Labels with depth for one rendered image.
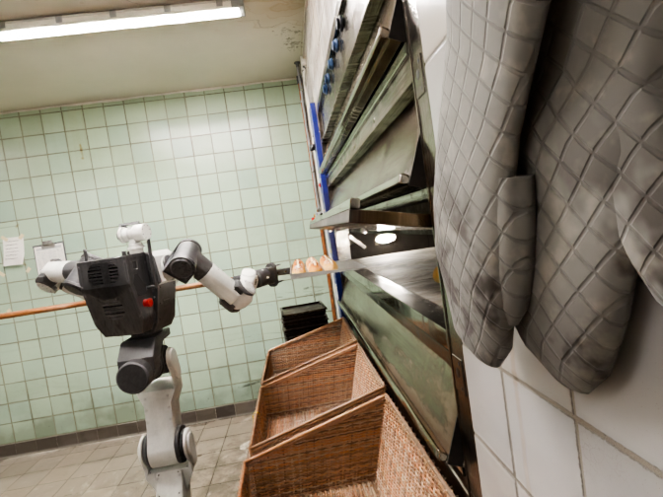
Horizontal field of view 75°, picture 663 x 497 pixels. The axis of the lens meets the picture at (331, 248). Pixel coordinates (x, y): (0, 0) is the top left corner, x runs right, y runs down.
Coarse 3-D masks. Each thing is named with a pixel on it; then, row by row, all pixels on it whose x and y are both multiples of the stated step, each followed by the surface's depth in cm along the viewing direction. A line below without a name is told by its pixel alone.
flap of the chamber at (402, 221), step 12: (336, 216) 97; (348, 216) 77; (360, 216) 77; (372, 216) 77; (384, 216) 77; (396, 216) 77; (408, 216) 77; (420, 216) 78; (312, 228) 219; (324, 228) 180; (336, 228) 157; (348, 228) 140; (360, 228) 126; (372, 228) 115; (384, 228) 106; (396, 228) 98; (408, 228) 91; (420, 228) 85
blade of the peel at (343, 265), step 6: (342, 264) 229; (348, 264) 224; (354, 264) 220; (360, 264) 215; (306, 270) 227; (324, 270) 213; (330, 270) 200; (336, 270) 200; (342, 270) 200; (294, 276) 198; (300, 276) 198; (306, 276) 199
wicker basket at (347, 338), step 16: (336, 320) 253; (304, 336) 252; (320, 336) 253; (336, 336) 254; (352, 336) 209; (272, 352) 251; (288, 352) 252; (320, 352) 254; (336, 352) 199; (272, 368) 251
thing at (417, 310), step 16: (352, 272) 201; (368, 272) 181; (368, 288) 161; (384, 288) 134; (400, 288) 130; (400, 304) 112; (416, 304) 104; (432, 304) 101; (416, 320) 98; (432, 320) 86; (432, 336) 87
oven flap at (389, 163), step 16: (400, 128) 96; (416, 128) 80; (384, 144) 113; (400, 144) 92; (368, 160) 135; (384, 160) 108; (400, 160) 89; (352, 176) 170; (368, 176) 128; (384, 176) 103; (400, 176) 77; (336, 192) 228; (352, 192) 159; (368, 192) 108; (384, 192) 94; (400, 192) 89
